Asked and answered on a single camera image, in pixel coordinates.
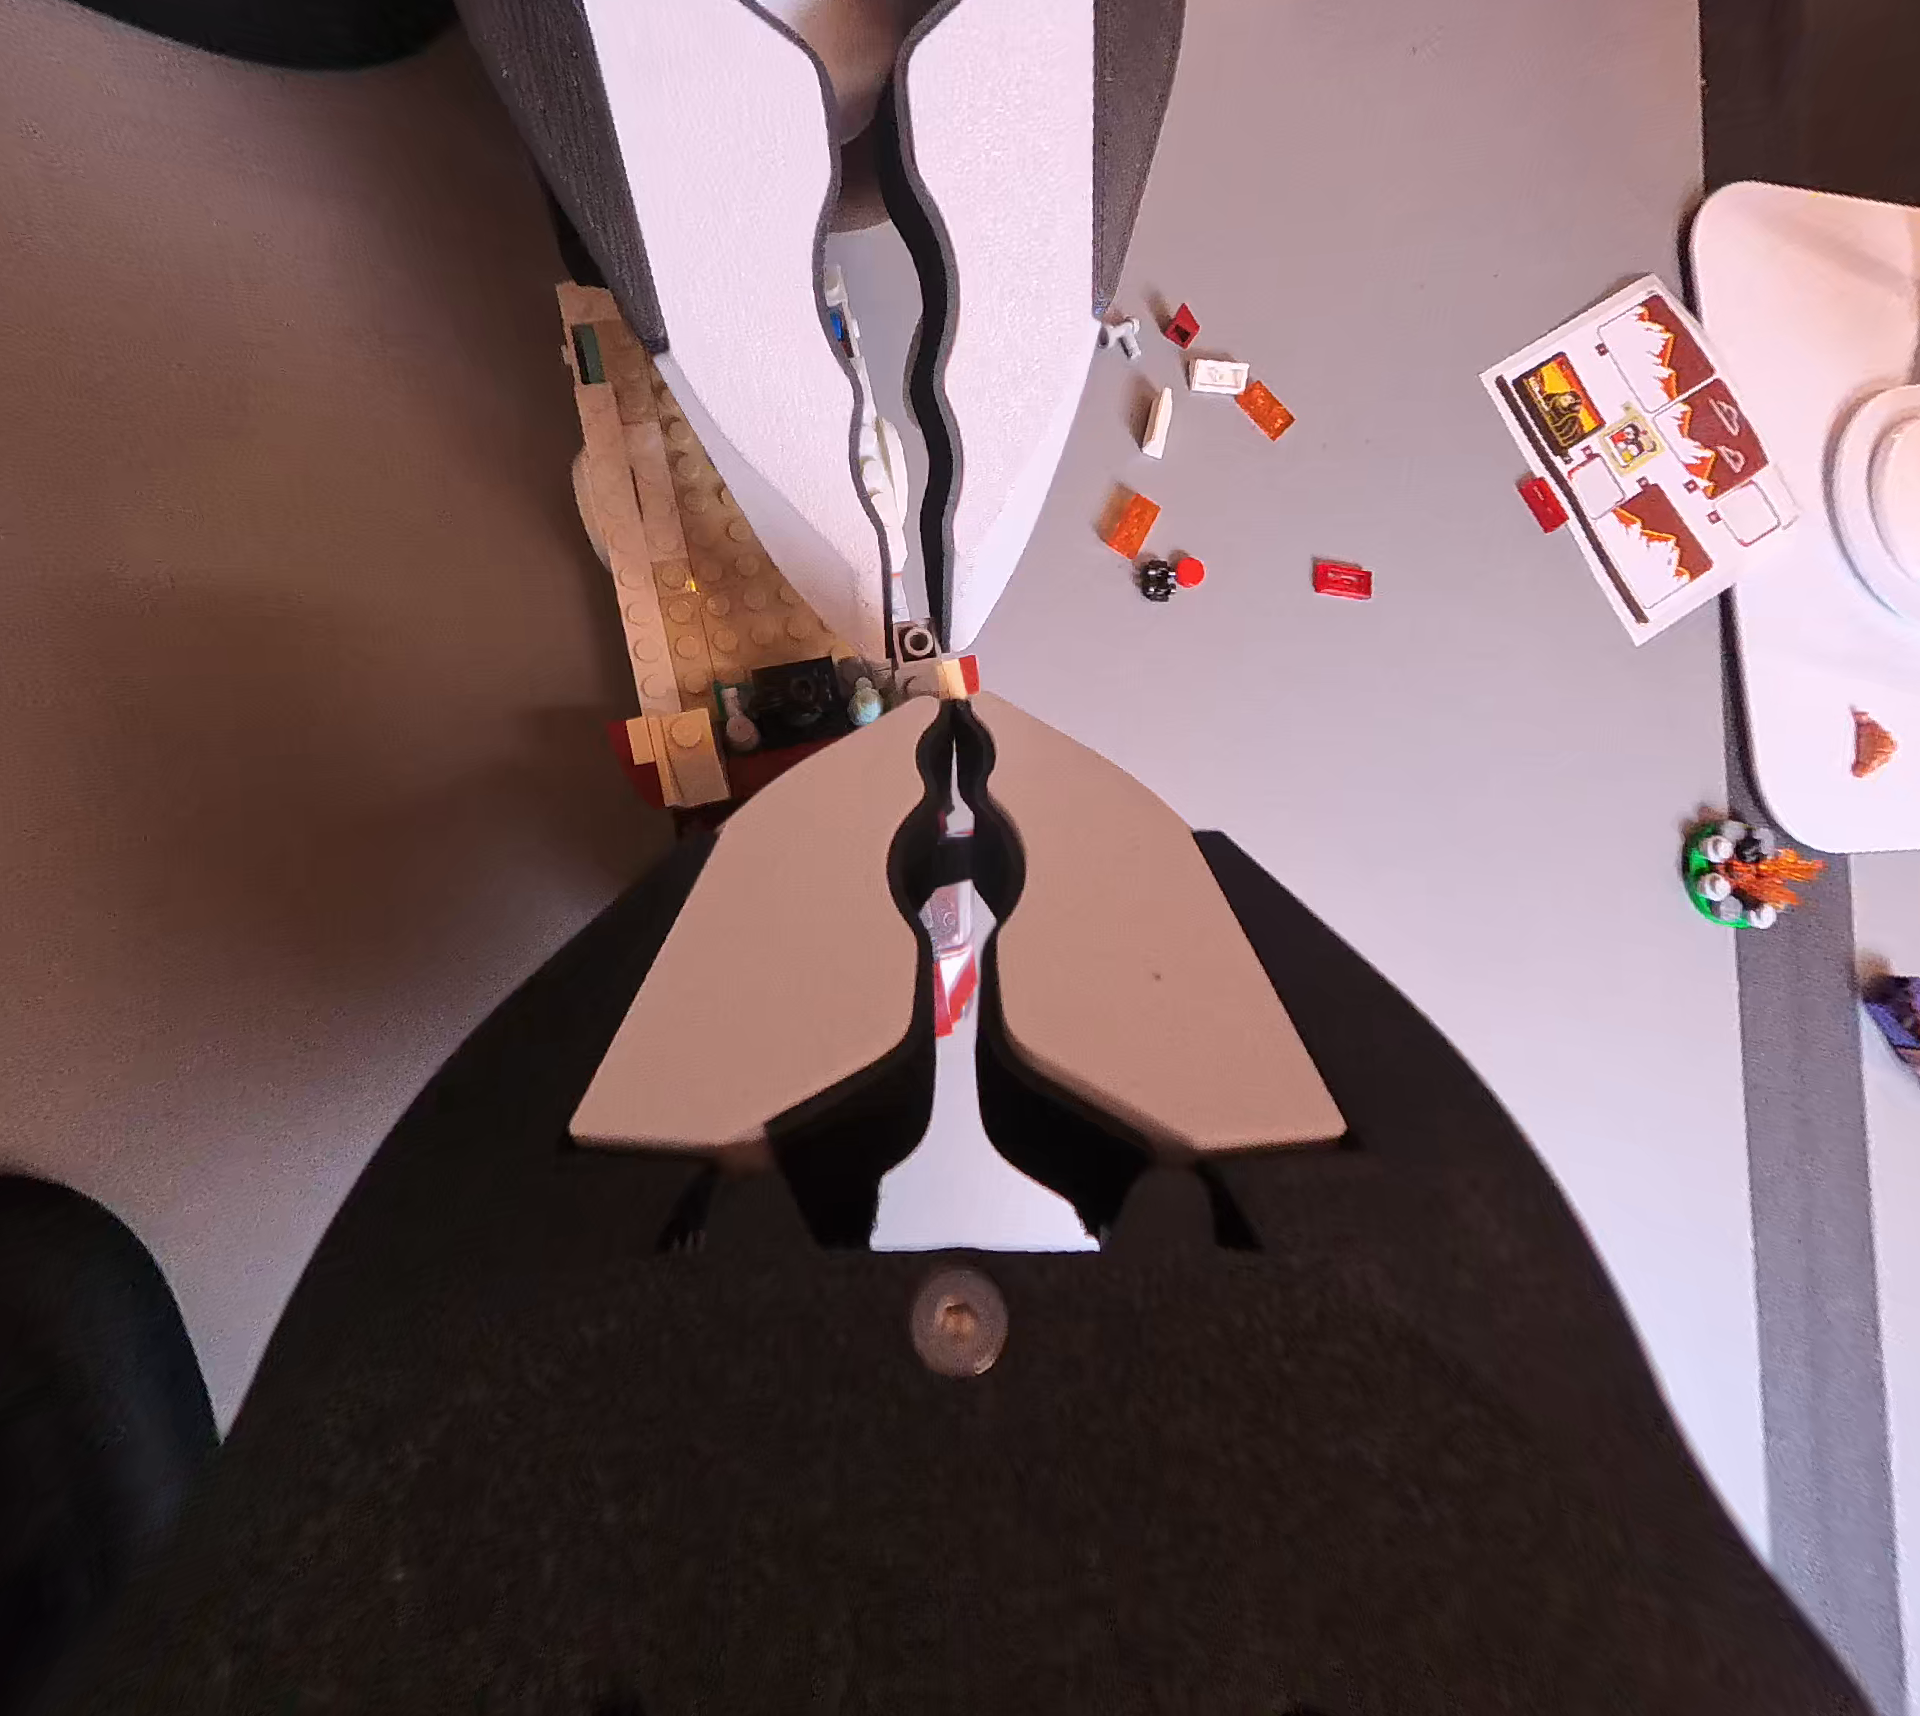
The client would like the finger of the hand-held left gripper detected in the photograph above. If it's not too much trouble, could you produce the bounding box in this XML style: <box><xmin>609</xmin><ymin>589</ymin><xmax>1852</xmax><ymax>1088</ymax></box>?
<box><xmin>892</xmin><ymin>0</ymin><xmax>1104</xmax><ymax>661</ymax></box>
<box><xmin>574</xmin><ymin>0</ymin><xmax>903</xmax><ymax>664</ymax></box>

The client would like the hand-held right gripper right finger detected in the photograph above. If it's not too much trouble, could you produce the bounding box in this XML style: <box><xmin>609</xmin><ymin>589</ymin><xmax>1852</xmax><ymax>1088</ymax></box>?
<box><xmin>960</xmin><ymin>692</ymin><xmax>1351</xmax><ymax>1249</ymax></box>

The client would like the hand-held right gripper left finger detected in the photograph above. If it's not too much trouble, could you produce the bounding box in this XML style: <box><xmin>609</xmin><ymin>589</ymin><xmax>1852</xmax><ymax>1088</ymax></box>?
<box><xmin>567</xmin><ymin>696</ymin><xmax>954</xmax><ymax>1250</ymax></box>

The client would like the tan white red brick vehicle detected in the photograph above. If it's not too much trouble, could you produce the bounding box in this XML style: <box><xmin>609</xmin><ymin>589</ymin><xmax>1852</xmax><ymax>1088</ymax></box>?
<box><xmin>554</xmin><ymin>261</ymin><xmax>996</xmax><ymax>1046</ymax></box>

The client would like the grey desk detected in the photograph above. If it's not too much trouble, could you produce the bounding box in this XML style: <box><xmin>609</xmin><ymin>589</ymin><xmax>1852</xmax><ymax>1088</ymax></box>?
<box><xmin>0</xmin><ymin>0</ymin><xmax>1920</xmax><ymax>1716</ymax></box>

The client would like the brick campfire build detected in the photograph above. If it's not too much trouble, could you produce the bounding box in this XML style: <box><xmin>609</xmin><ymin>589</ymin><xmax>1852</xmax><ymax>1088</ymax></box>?
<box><xmin>1676</xmin><ymin>809</ymin><xmax>1825</xmax><ymax>930</ymax></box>

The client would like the printed sticker sheet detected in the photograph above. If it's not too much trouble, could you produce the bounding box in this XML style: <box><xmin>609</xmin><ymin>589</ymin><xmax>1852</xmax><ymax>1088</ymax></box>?
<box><xmin>1479</xmin><ymin>273</ymin><xmax>1803</xmax><ymax>649</ymax></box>

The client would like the white booklet stand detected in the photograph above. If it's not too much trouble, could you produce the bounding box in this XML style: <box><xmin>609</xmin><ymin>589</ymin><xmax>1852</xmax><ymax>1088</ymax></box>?
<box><xmin>1686</xmin><ymin>179</ymin><xmax>1920</xmax><ymax>857</ymax></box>

